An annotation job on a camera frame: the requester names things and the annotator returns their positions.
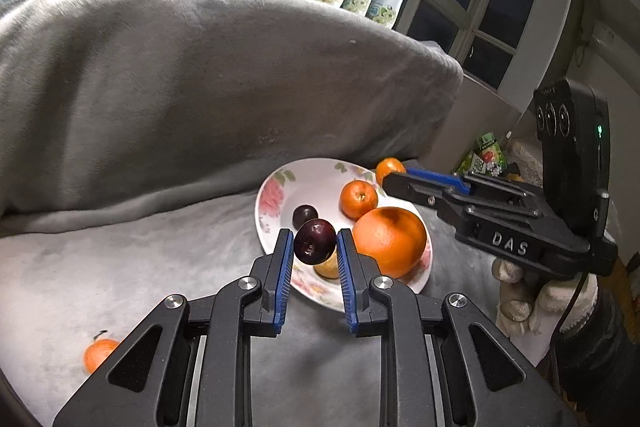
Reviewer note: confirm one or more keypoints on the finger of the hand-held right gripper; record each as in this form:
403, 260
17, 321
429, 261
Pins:
435, 177
415, 191

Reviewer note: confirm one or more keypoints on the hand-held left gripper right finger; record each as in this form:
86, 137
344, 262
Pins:
347, 287

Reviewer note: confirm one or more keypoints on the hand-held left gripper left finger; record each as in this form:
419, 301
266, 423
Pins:
285, 282

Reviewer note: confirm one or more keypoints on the yellow-brown fruit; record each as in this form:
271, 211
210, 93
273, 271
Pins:
328, 269

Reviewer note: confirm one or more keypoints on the small tangerine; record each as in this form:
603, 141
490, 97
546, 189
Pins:
99, 353
390, 168

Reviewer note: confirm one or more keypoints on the dark purple plum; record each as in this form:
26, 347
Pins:
305, 214
314, 241

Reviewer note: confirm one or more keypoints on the large orange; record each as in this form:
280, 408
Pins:
390, 241

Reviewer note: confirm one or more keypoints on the medium tangerine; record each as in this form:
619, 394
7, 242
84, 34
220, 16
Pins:
358, 200

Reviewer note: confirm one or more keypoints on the white floral plate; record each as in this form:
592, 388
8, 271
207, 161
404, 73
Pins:
310, 187

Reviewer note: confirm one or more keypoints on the person's right forearm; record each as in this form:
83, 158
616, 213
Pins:
605, 357

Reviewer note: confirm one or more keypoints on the person's right hand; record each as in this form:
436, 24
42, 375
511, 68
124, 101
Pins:
515, 297

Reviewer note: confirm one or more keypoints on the green carton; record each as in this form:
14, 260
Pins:
475, 162

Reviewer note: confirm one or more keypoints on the white lace cloth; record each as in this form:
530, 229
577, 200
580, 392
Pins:
527, 159

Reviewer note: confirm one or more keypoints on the green packet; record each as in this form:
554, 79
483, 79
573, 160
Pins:
489, 142

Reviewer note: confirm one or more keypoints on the grey fleece blanket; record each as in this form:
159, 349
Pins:
175, 97
150, 272

